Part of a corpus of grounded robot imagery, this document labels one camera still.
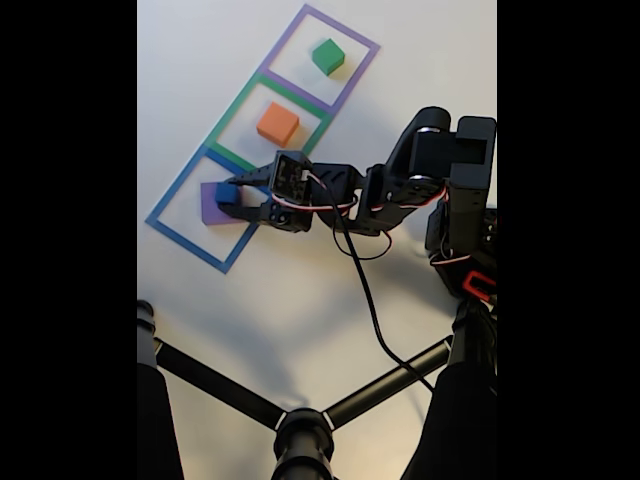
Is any orange block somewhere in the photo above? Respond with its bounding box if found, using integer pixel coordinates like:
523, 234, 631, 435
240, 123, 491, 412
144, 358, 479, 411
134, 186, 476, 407
256, 102, 301, 150

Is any blue tape square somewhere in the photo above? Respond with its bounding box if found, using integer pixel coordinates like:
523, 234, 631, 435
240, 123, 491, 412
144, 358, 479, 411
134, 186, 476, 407
144, 143, 281, 275

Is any gripper camera circuit board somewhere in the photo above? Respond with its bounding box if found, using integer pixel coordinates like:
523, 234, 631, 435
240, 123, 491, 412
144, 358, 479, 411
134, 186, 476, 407
268, 149, 314, 205

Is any green cube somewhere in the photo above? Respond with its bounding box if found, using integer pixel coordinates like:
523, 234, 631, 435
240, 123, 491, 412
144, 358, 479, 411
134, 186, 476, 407
311, 38, 346, 77

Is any purple block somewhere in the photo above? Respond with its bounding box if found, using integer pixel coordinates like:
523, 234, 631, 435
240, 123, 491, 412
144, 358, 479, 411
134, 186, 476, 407
199, 180, 246, 226

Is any black camera cable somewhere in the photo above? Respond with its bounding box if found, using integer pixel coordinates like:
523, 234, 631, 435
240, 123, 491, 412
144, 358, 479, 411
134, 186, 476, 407
309, 174, 435, 394

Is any red clamp part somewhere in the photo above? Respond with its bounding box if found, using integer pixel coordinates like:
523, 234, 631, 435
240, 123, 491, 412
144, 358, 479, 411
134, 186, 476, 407
460, 269, 498, 301

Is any black tripod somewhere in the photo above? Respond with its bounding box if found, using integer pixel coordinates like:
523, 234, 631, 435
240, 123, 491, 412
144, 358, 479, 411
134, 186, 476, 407
137, 298, 498, 480

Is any purple tape square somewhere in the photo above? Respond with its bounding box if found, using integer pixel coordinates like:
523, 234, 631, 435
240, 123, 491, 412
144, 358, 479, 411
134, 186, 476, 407
259, 3, 381, 114

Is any green tape square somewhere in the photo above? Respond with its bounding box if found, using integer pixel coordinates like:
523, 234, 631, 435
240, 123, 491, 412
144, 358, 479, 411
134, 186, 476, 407
205, 72, 332, 174

